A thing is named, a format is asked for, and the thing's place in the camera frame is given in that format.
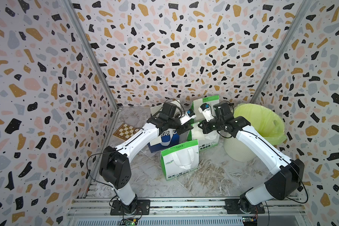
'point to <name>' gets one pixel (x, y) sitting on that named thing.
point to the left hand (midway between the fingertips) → (192, 123)
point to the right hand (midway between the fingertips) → (199, 125)
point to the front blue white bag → (166, 139)
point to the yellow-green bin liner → (269, 125)
